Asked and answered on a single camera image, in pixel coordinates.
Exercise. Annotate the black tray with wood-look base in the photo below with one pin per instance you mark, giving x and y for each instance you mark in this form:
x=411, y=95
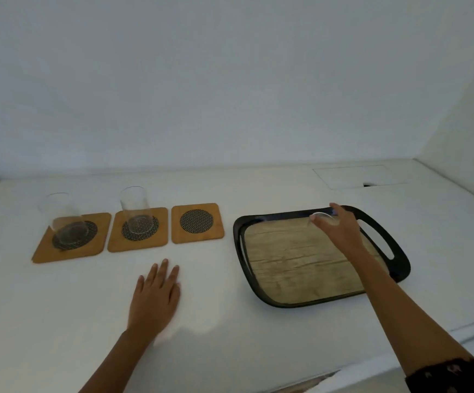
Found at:
x=294, y=261

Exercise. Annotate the dark floral sleeve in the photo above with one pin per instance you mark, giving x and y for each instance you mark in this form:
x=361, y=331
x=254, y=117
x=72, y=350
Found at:
x=454, y=378

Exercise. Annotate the person's left little finger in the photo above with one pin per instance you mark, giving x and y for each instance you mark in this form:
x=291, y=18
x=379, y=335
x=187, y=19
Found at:
x=139, y=284

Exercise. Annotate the person's left thumb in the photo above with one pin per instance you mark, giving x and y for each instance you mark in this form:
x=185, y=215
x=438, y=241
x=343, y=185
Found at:
x=176, y=295

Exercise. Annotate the person's right forearm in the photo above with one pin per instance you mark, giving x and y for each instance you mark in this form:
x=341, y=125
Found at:
x=400, y=306

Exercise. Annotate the clear drinking glass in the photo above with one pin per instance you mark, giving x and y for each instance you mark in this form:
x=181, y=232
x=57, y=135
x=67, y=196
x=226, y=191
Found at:
x=323, y=218
x=66, y=220
x=138, y=211

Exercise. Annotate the person's left middle finger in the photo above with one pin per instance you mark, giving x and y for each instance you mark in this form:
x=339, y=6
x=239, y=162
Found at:
x=162, y=273

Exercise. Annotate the person's right hand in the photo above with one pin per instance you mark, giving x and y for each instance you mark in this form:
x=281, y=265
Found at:
x=343, y=233

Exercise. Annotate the person's left hand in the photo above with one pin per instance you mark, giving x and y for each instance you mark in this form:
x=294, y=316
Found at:
x=153, y=304

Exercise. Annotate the wooden coaster with mesh circle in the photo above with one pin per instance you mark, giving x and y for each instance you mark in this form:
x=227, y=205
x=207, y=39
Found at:
x=42, y=252
x=116, y=241
x=197, y=221

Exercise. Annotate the person's right thumb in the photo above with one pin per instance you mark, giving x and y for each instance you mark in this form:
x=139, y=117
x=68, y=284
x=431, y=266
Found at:
x=320, y=223

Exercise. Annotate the person's left forearm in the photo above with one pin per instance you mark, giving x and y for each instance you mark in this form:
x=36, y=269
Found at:
x=118, y=362

